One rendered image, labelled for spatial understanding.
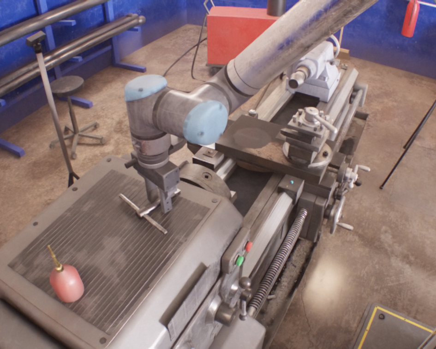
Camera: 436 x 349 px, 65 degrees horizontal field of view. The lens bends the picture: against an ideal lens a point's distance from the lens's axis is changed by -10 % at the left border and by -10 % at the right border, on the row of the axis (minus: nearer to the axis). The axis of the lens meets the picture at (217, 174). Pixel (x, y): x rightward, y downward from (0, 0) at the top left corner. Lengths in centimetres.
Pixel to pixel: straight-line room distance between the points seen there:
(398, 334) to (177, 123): 168
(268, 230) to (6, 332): 110
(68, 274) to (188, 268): 28
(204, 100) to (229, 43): 386
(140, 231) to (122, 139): 279
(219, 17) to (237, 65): 372
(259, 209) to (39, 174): 232
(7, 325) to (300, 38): 87
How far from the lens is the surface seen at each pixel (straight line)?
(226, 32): 454
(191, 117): 72
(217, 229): 98
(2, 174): 375
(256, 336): 141
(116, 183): 111
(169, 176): 88
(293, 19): 69
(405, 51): 572
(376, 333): 207
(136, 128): 82
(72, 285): 83
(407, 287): 272
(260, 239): 159
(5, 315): 99
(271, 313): 190
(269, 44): 72
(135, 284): 87
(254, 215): 169
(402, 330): 213
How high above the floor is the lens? 205
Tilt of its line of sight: 40 degrees down
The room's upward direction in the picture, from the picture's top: straight up
